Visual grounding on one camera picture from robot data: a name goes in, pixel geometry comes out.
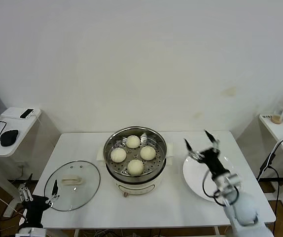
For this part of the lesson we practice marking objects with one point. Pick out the white side table with cup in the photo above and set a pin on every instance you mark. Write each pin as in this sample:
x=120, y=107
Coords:
x=274, y=128

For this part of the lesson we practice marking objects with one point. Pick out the white steamed baozi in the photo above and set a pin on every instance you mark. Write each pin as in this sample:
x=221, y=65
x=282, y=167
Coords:
x=148, y=153
x=133, y=141
x=135, y=167
x=118, y=155

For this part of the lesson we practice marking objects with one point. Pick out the stainless steel steamer basket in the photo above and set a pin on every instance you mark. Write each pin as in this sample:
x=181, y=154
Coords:
x=158, y=168

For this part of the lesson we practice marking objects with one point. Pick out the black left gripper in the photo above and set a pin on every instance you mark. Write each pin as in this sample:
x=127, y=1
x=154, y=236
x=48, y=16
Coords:
x=36, y=207

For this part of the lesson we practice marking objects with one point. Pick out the white round plate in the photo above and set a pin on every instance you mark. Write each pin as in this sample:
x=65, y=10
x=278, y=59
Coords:
x=195, y=177

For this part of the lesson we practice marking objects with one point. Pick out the flat white box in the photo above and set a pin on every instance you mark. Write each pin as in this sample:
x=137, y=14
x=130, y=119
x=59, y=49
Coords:
x=10, y=113

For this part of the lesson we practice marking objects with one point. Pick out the white side table with laptop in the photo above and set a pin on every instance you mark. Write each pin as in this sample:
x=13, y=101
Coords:
x=20, y=140

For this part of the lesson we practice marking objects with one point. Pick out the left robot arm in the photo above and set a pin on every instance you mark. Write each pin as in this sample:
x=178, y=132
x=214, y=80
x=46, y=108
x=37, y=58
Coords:
x=31, y=232

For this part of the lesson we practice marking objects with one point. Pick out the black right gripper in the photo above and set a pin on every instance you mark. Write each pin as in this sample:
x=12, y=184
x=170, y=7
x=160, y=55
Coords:
x=214, y=161

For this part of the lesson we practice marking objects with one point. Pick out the black and white handheld device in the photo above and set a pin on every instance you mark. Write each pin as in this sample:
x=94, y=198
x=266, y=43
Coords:
x=26, y=113

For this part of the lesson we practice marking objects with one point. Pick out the cream electric cooking pot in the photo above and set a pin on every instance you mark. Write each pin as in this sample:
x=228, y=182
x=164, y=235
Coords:
x=136, y=188

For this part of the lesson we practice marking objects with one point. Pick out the light blue right robot arm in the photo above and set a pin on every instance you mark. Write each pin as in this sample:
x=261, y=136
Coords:
x=242, y=212

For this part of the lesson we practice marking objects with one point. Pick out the black computer mouse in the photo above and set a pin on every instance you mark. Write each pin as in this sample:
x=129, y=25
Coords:
x=9, y=137

